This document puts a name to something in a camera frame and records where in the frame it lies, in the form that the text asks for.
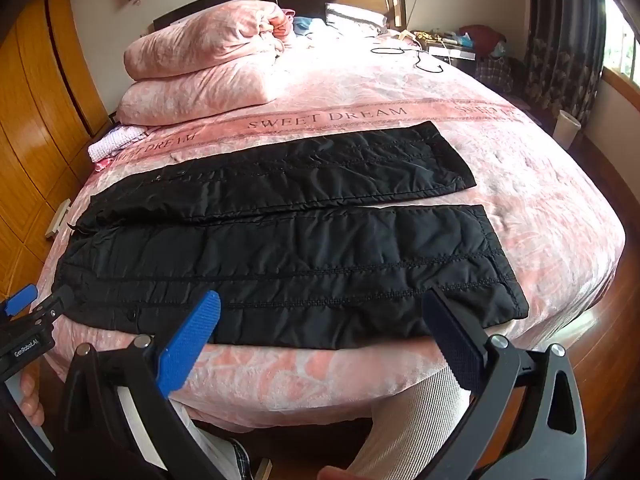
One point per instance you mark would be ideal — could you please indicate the cluttered nightstand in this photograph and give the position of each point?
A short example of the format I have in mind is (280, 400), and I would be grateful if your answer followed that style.
(445, 47)

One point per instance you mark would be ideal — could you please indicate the bed with pink sheet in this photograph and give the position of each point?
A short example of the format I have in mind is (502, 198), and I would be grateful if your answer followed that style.
(525, 210)

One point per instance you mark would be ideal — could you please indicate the rear pink pillow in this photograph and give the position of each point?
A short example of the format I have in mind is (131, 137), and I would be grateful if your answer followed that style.
(200, 45)

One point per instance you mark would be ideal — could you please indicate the person's leg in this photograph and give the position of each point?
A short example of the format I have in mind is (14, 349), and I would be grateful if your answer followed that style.
(220, 447)
(410, 425)

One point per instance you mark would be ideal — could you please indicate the white trash bin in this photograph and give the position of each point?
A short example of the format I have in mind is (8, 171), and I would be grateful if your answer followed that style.
(566, 127)

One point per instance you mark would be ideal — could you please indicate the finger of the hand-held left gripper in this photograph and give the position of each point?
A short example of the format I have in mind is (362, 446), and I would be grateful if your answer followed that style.
(20, 296)
(50, 305)

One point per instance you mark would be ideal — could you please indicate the white stool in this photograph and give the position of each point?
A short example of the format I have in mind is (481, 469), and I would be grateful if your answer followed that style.
(57, 217)

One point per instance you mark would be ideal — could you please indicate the blue cloth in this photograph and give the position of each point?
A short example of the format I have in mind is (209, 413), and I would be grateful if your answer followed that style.
(307, 25)

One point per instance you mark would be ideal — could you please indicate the window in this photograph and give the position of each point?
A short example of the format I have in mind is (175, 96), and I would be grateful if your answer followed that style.
(622, 35)

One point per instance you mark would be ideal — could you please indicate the wooden wardrobe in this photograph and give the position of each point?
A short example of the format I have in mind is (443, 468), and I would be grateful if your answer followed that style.
(40, 110)

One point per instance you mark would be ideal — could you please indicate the checked cloth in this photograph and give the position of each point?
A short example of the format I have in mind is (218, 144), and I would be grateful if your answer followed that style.
(497, 75)

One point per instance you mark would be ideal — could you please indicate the black jacket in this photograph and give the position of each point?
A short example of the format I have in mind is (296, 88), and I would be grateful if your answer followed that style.
(280, 260)

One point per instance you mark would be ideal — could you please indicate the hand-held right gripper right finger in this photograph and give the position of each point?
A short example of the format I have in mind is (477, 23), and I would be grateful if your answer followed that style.
(452, 340)

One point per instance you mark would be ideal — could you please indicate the pink pillow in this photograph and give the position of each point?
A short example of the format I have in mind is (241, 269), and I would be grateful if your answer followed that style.
(200, 95)
(200, 45)

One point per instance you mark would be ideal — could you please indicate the person's left hand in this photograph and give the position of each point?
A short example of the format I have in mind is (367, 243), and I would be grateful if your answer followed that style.
(31, 395)

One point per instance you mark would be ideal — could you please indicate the person's right leg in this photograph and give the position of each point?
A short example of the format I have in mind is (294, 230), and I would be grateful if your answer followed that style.
(410, 425)

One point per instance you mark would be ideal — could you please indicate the white knitted cloth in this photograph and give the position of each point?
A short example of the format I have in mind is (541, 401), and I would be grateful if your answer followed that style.
(112, 142)

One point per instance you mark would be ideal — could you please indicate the person's left leg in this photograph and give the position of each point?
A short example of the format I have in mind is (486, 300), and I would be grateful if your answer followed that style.
(220, 447)

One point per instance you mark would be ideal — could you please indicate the red bag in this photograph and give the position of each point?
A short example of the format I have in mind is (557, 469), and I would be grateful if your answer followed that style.
(482, 37)

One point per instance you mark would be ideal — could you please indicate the grey pillow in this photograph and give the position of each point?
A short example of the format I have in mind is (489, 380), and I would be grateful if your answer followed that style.
(355, 14)

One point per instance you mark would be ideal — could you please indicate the dark patterned curtain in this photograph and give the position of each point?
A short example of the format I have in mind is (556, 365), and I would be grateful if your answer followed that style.
(560, 60)

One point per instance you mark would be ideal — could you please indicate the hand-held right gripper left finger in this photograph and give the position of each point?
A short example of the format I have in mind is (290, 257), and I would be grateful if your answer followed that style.
(192, 345)

